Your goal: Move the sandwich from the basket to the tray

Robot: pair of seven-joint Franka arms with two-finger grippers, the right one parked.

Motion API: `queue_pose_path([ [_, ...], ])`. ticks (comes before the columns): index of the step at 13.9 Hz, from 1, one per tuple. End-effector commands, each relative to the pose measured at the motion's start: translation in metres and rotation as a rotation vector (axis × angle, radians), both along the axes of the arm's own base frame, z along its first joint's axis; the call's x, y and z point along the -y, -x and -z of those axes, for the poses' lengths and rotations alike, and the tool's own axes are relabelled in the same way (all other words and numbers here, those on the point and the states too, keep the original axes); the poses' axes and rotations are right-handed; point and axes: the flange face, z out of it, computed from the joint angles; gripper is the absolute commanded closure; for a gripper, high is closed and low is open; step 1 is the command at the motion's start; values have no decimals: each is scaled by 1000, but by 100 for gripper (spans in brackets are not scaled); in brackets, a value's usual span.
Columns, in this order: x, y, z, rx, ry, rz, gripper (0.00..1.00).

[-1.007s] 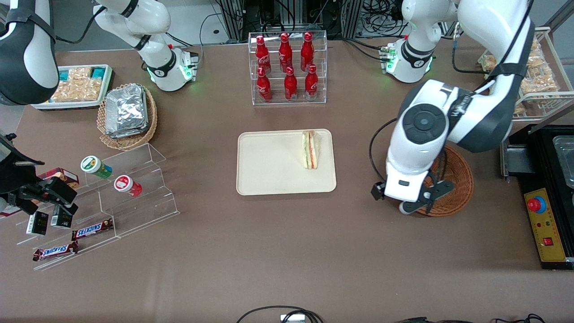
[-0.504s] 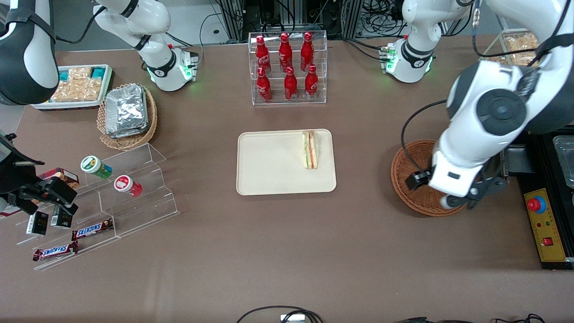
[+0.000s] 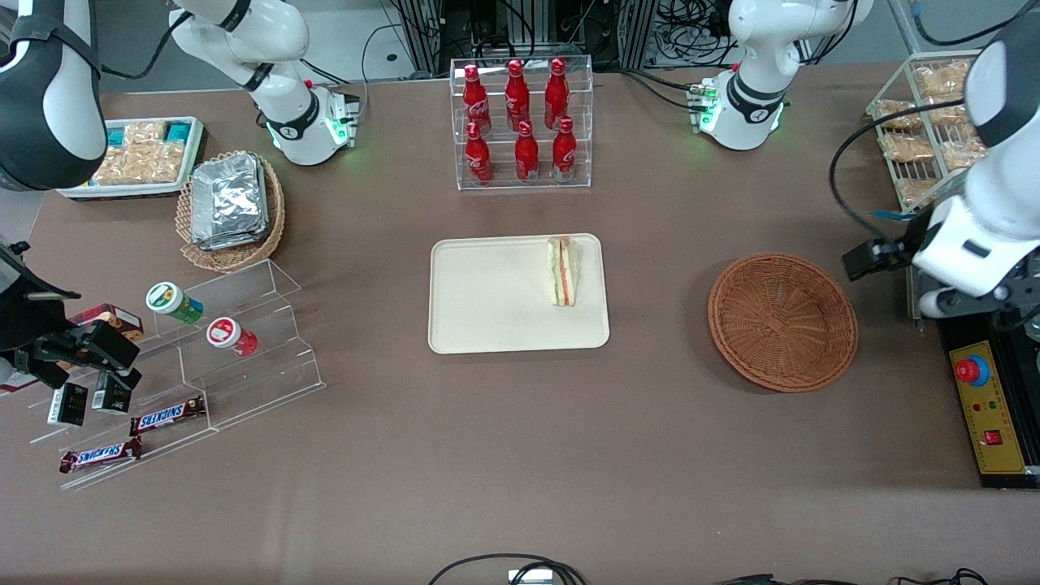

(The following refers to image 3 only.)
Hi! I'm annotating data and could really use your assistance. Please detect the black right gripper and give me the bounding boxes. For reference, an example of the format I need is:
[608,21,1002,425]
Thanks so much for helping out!
[0,302,144,392]

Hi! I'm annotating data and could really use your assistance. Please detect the triangle sandwich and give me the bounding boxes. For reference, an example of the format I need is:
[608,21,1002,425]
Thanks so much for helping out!
[546,235,583,308]

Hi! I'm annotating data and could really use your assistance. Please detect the white plastic snack tray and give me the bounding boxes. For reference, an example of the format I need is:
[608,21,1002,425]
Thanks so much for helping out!
[57,116,206,201]

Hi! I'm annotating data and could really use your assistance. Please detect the light wicker basket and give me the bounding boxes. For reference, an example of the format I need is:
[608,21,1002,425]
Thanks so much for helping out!
[175,150,287,273]

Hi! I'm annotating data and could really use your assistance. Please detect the round dark brown wicker basket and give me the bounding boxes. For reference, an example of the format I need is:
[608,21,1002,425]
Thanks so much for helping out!
[708,253,860,394]

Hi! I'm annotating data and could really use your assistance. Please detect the beige rectangular tray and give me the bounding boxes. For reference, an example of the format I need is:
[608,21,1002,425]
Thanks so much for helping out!
[428,233,610,355]

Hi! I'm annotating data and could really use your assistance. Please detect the small black product box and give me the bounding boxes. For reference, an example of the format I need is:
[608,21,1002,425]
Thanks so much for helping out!
[91,377,132,414]
[46,382,89,427]

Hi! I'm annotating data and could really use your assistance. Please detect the brown red snack box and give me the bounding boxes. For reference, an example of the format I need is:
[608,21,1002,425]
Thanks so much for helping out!
[69,303,145,342]

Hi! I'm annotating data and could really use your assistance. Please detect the Snickers chocolate bar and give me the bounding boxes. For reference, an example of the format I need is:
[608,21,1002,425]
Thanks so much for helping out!
[58,437,144,475]
[129,396,207,437]

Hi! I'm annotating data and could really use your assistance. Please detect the green white lidded can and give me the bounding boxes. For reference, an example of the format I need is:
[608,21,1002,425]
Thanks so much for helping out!
[145,281,205,325]

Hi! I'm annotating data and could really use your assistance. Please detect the red white lidded can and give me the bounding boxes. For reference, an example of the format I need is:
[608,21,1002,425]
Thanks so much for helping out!
[206,317,259,358]

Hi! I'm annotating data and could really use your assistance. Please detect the clear acrylic stepped stand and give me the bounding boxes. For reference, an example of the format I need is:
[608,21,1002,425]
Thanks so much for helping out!
[28,258,327,492]

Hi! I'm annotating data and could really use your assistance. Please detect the black machine with yellow panel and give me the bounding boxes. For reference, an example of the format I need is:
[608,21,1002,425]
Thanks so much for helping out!
[906,244,1040,490]

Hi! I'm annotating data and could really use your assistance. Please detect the silver foil pack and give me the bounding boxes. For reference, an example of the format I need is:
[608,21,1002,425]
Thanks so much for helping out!
[191,152,269,236]
[195,223,271,251]

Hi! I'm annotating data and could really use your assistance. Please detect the clear bag of crackers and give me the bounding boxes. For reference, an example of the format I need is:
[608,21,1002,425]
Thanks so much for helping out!
[122,120,169,147]
[91,145,155,186]
[150,142,188,184]

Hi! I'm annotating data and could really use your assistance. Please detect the brown table mat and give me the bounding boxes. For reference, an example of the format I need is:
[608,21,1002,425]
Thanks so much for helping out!
[0,65,1040,585]

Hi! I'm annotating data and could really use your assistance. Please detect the red cola bottle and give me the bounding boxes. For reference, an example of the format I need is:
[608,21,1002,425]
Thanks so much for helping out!
[515,121,540,183]
[505,58,531,131]
[552,116,578,181]
[544,58,570,129]
[465,122,494,186]
[462,64,493,135]

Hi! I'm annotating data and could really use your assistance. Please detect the clear acrylic bottle rack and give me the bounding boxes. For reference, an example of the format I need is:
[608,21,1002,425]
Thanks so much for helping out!
[449,55,594,192]

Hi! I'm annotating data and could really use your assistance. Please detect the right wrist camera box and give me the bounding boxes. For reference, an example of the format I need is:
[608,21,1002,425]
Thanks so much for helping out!
[76,320,141,369]

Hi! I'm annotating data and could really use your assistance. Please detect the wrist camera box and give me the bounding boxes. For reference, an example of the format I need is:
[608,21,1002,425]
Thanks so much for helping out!
[841,236,915,283]
[76,320,141,369]

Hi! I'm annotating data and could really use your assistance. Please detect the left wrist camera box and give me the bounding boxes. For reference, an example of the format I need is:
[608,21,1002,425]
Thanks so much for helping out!
[841,236,915,283]

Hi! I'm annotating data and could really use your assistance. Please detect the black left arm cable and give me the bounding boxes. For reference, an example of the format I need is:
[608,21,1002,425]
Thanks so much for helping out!
[828,99,972,245]

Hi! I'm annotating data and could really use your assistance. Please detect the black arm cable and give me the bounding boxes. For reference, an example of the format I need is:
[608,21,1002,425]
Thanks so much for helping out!
[96,8,192,82]
[828,99,972,245]

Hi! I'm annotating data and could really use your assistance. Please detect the white wire rack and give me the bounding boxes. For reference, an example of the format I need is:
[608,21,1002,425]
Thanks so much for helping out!
[865,50,1000,216]

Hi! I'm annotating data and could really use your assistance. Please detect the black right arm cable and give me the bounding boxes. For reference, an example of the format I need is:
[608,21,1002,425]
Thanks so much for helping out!
[96,8,192,82]

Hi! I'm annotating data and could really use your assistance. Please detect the black base cable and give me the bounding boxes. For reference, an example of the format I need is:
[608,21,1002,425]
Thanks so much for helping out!
[597,67,704,111]

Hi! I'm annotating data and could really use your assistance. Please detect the background cable tangle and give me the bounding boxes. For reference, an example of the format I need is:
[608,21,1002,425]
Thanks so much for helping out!
[654,0,736,70]

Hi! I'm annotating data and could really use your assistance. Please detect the black cable loop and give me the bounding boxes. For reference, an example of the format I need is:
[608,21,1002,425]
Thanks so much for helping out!
[428,554,587,585]

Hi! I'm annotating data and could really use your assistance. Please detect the aluminium frame post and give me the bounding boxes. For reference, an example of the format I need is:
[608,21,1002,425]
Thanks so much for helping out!
[619,0,657,70]
[398,0,444,74]

